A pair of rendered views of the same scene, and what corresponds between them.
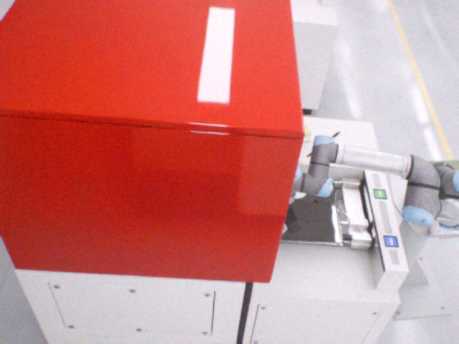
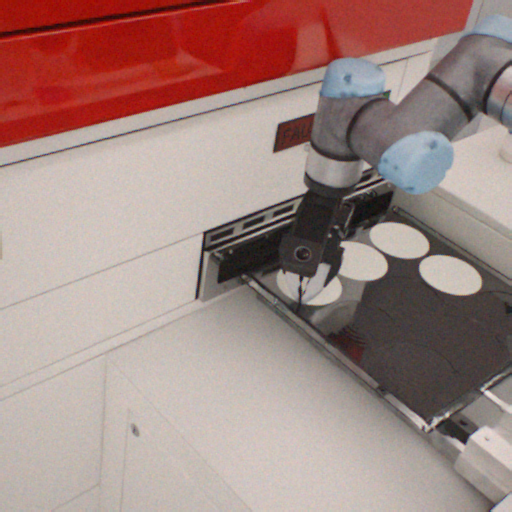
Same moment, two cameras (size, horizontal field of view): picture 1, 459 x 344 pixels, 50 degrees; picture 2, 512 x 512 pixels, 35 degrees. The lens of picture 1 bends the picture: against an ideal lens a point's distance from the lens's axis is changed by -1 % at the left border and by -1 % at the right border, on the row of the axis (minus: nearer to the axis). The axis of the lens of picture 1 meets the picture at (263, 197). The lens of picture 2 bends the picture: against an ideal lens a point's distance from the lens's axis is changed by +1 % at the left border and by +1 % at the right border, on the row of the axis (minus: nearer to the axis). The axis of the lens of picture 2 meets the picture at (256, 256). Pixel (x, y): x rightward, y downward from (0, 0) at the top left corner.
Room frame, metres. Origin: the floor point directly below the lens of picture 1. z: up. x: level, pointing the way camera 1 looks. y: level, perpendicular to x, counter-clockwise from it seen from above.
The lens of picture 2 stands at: (0.63, -0.74, 1.64)
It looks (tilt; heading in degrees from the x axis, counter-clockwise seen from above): 37 degrees down; 50
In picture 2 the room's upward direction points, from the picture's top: 10 degrees clockwise
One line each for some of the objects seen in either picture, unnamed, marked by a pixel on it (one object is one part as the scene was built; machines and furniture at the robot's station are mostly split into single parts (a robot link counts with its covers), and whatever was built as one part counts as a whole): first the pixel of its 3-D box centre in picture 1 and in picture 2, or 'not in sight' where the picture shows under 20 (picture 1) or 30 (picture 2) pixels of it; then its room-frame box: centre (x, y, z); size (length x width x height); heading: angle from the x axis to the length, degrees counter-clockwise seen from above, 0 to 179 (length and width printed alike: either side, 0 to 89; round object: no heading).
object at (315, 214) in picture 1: (296, 208); (407, 299); (1.43, -0.15, 0.90); 0.34 x 0.34 x 0.01; 8
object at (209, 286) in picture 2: not in sight; (305, 233); (1.39, 0.06, 0.89); 0.44 x 0.02 x 0.10; 8
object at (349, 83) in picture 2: (289, 180); (349, 109); (1.28, -0.08, 1.21); 0.09 x 0.08 x 0.11; 89
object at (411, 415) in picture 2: (299, 242); (327, 345); (1.26, -0.18, 0.90); 0.37 x 0.01 x 0.01; 98
